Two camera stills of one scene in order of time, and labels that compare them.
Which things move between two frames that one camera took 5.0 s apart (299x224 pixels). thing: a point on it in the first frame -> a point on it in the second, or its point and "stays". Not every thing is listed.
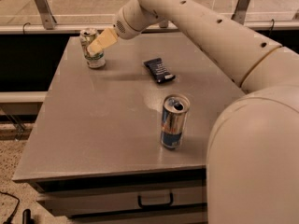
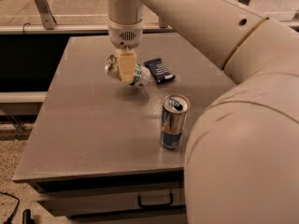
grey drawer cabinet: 128,143 stays
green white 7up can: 95,61 -> 142,73
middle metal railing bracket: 163,23 stays
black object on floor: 26,217 stays
